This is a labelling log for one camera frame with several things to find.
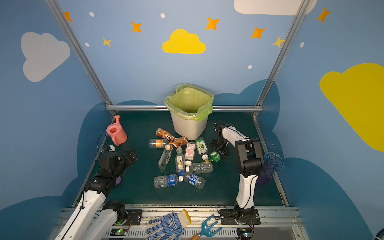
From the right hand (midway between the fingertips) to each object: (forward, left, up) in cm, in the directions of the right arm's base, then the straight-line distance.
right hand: (217, 151), depth 97 cm
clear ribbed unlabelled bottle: (-13, +10, +3) cm, 17 cm away
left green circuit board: (-46, +49, -1) cm, 68 cm away
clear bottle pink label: (-2, +18, +1) cm, 18 cm away
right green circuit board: (-43, -12, -3) cm, 45 cm away
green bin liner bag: (+30, +21, +16) cm, 40 cm away
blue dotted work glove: (-43, +27, -1) cm, 51 cm away
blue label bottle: (-21, +13, +2) cm, 24 cm away
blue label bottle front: (-22, +28, +4) cm, 36 cm away
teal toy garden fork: (-44, +7, -2) cm, 45 cm away
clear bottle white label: (-9, +33, +3) cm, 34 cm away
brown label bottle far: (+10, +36, +3) cm, 38 cm away
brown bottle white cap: (+2, +27, +5) cm, 27 cm away
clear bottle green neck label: (-10, +23, +4) cm, 26 cm away
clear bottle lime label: (+1, +10, +2) cm, 10 cm away
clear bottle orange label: (+3, +40, +2) cm, 40 cm away
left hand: (-12, +49, +14) cm, 52 cm away
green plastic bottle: (-4, +2, -1) cm, 4 cm away
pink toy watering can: (+6, +66, +10) cm, 67 cm away
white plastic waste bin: (+9, +17, +10) cm, 22 cm away
